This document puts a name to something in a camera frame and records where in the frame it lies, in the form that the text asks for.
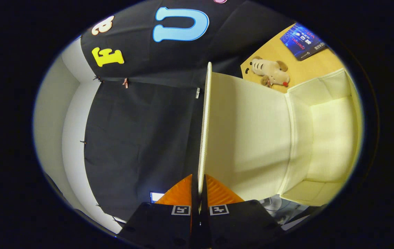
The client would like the black backdrop cloth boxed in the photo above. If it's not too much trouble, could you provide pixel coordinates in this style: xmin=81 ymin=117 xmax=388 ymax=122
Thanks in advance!
xmin=79 ymin=0 xmax=296 ymax=222

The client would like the brown plush dog toy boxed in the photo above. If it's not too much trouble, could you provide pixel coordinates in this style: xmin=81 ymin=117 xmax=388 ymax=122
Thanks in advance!
xmin=250 ymin=56 xmax=291 ymax=88

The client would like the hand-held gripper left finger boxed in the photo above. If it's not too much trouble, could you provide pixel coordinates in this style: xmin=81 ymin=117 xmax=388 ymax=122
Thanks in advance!
xmin=118 ymin=174 xmax=200 ymax=249

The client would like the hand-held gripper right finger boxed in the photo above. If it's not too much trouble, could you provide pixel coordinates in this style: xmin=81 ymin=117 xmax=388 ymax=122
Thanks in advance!
xmin=200 ymin=174 xmax=285 ymax=249

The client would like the beige fabric storage box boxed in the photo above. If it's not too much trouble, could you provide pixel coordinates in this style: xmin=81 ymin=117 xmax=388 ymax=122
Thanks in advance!
xmin=197 ymin=62 xmax=363 ymax=208

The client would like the blue book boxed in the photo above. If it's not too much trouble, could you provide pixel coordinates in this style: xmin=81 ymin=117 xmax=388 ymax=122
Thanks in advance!
xmin=280 ymin=23 xmax=328 ymax=61

